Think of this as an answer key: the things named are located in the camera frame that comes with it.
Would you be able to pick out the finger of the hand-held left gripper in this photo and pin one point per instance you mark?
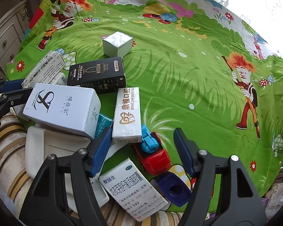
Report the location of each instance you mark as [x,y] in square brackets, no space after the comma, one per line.
[16,96]
[13,84]

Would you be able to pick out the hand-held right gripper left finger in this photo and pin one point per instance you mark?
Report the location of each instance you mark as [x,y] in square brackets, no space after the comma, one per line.
[101,150]

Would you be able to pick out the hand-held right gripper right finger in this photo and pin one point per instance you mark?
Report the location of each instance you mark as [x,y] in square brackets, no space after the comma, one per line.
[184,150]

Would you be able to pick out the teal patterned box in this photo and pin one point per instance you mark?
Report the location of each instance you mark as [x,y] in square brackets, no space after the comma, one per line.
[104,123]

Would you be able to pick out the white printed carton box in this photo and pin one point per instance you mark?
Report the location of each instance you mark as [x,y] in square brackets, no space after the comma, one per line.
[43,69]

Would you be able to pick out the long white box gold emblem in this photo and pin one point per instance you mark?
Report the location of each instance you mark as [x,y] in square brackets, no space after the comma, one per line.
[127,113]

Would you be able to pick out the white box with dark logo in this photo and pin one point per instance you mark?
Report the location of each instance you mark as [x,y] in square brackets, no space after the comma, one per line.
[61,108]

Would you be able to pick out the white medicine box blue text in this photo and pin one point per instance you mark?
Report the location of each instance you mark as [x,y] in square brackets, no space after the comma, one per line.
[132,188]

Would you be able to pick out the white plastic tray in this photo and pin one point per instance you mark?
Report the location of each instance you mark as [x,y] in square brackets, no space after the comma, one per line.
[49,148]

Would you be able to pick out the black product box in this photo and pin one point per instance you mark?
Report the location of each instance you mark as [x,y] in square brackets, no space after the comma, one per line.
[96,75]

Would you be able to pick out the red toy truck blue mixer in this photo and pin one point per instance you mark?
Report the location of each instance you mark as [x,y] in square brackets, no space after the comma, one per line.
[155,157]

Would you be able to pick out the dark blue pencil sharpener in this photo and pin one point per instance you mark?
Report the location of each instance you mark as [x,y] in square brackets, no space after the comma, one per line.
[174,188]

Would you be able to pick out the cream carved nightstand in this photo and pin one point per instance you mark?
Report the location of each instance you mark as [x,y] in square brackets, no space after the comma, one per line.
[4,42]

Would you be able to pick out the small white box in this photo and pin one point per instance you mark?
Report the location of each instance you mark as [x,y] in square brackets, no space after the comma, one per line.
[60,78]

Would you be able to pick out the striped beige towel blanket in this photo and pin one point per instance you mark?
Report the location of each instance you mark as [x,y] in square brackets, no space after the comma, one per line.
[7,150]

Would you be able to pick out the green cartoon printed bedsheet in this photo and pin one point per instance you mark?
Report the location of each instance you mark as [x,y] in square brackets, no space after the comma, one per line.
[179,87]

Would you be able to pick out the silver white cube box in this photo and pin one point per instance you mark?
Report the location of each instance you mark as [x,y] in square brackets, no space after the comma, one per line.
[118,43]

